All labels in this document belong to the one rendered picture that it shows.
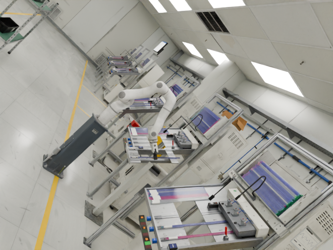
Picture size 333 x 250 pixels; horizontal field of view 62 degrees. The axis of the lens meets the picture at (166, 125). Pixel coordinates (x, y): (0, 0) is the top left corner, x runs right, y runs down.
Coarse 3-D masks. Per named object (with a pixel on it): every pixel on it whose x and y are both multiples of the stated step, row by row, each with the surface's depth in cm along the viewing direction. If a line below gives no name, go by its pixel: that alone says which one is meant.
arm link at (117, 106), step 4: (132, 100) 286; (112, 104) 280; (116, 104) 281; (120, 104) 285; (124, 104) 287; (128, 104) 287; (112, 108) 279; (116, 108) 280; (120, 108) 283; (124, 108) 286; (116, 112) 282
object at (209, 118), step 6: (204, 108) 362; (198, 114) 361; (204, 114) 351; (210, 114) 341; (198, 120) 350; (204, 120) 341; (210, 120) 331; (216, 120) 322; (198, 126) 340; (204, 126) 330; (210, 126) 321; (204, 132) 322
